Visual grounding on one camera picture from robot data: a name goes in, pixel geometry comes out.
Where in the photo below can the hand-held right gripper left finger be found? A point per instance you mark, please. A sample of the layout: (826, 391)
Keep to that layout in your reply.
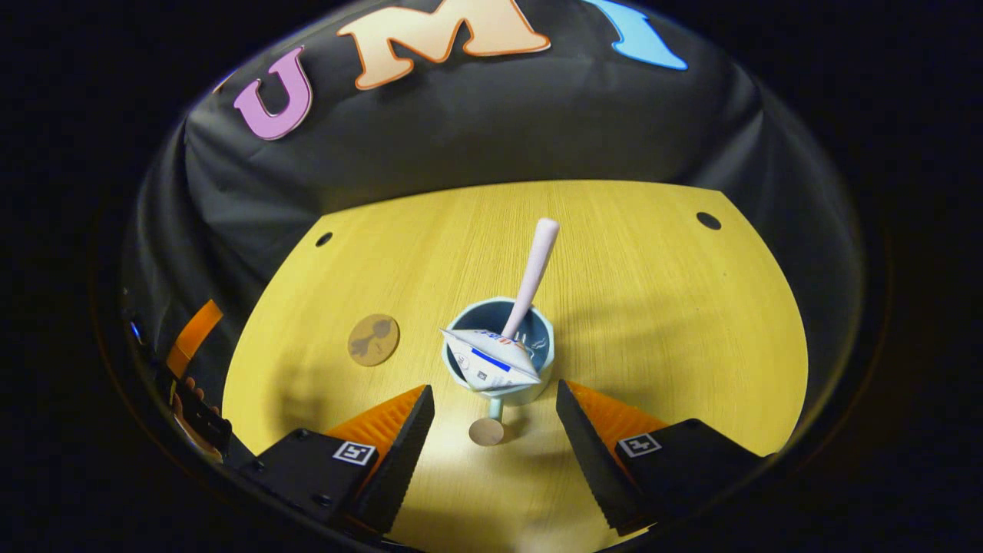
(407, 438)

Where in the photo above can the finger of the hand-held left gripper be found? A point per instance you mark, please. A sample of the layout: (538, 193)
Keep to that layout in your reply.
(193, 338)
(209, 422)

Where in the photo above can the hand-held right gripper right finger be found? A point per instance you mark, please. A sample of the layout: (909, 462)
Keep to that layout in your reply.
(587, 442)

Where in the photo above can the round brown coaster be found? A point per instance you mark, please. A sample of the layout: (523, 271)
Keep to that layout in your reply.
(374, 339)

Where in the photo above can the white toothpaste tube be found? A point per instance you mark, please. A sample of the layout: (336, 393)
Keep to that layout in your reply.
(491, 361)

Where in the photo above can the pale pink toothbrush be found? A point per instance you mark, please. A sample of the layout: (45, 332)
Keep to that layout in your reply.
(535, 269)

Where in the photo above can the wooden desktop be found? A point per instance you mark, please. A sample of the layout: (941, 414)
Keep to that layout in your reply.
(653, 307)

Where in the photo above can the black backdrop cloth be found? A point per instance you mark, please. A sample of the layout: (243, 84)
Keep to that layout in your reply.
(491, 130)

